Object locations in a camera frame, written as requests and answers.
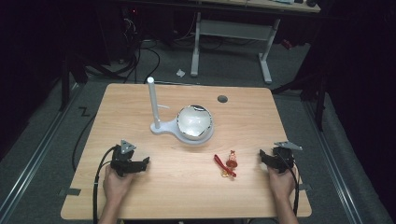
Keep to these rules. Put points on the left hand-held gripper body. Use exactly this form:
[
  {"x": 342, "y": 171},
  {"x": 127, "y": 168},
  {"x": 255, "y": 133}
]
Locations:
[{"x": 122, "y": 161}]

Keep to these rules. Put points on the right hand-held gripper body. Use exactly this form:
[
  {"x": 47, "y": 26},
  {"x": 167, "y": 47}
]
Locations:
[{"x": 282, "y": 157}]

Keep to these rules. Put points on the person's left hand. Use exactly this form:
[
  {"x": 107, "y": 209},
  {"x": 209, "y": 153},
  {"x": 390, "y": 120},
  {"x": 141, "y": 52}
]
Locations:
[{"x": 115, "y": 185}]

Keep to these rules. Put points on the person's right hand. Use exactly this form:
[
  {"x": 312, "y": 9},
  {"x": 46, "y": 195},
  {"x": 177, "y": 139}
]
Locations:
[{"x": 281, "y": 183}]

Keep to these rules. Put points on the black tape strip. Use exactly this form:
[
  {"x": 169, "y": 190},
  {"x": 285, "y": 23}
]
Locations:
[
  {"x": 71, "y": 192},
  {"x": 305, "y": 187}
]

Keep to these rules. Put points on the white stand with pole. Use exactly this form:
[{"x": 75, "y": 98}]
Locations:
[{"x": 162, "y": 127}]

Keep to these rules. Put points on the shiny silver bowl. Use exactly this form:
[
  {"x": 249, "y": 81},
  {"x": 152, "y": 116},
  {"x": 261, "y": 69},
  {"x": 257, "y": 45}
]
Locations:
[{"x": 194, "y": 122}]

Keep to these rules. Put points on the black metal stand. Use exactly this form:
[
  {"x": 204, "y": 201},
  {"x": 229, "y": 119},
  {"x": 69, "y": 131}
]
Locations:
[
  {"x": 320, "y": 99},
  {"x": 64, "y": 84}
]

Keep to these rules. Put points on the grey round table grommet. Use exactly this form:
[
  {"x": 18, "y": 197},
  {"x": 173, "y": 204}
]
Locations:
[{"x": 222, "y": 99}]

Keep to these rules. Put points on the white paper scrap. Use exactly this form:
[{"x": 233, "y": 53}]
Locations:
[{"x": 180, "y": 73}]

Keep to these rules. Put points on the desk with white legs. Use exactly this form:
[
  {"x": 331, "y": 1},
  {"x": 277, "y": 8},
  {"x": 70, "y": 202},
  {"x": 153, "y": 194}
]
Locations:
[{"x": 232, "y": 29}]

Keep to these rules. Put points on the metal floor rail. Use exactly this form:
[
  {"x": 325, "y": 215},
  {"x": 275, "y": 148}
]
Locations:
[
  {"x": 334, "y": 165},
  {"x": 34, "y": 155}
]

